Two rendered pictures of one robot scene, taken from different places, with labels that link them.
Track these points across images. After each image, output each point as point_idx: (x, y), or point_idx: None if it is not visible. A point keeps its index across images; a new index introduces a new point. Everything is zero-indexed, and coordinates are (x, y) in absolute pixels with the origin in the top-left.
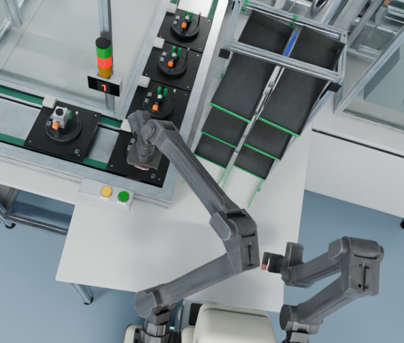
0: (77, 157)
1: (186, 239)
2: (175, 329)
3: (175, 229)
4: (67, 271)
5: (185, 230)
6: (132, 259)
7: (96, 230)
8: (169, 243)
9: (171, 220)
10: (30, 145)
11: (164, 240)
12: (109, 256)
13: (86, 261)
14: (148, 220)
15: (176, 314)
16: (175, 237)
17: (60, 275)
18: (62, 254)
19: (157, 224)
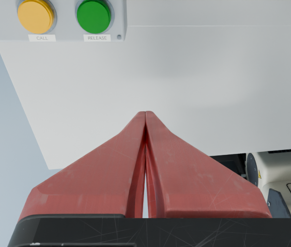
0: None
1: (289, 42)
2: (272, 214)
3: (257, 24)
4: (60, 157)
5: (285, 18)
6: (169, 112)
7: (70, 77)
8: (245, 61)
9: (246, 2)
10: None
11: (232, 58)
12: (121, 117)
13: (83, 135)
14: (182, 18)
15: (272, 190)
16: (260, 44)
17: (52, 163)
18: (35, 135)
19: (207, 23)
